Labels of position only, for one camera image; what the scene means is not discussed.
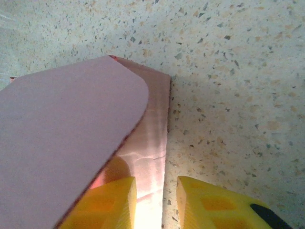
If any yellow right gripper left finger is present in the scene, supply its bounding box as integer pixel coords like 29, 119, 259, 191
57, 176, 138, 229

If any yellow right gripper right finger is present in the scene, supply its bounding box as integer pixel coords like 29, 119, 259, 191
176, 176, 294, 229

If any pink paper box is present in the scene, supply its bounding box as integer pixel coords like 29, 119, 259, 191
0, 54, 172, 229

